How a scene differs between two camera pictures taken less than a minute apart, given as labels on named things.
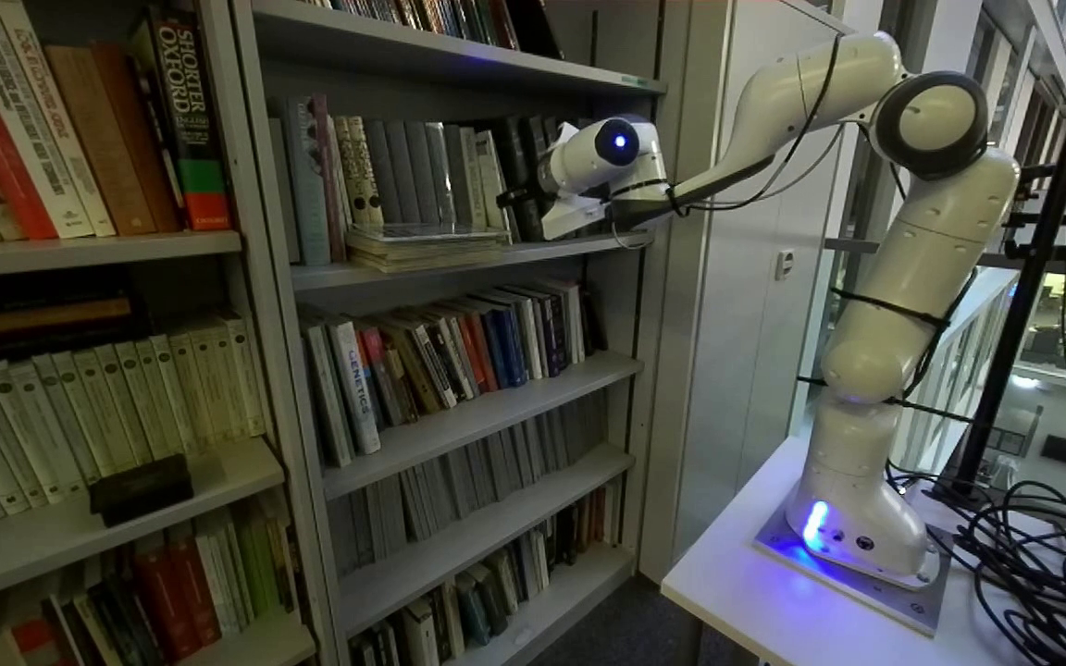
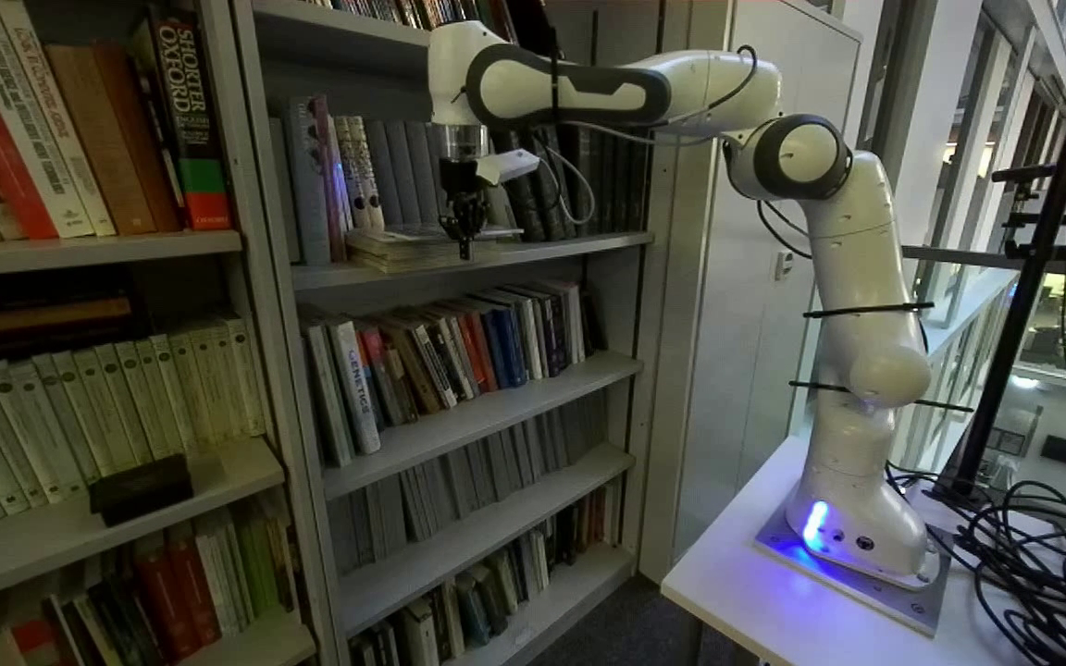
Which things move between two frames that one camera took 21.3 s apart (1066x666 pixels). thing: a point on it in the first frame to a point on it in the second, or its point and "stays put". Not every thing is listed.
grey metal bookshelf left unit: [126, 463] stays put
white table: [1031, 584] stays put
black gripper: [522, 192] to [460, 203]
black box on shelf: [141, 491] stays put
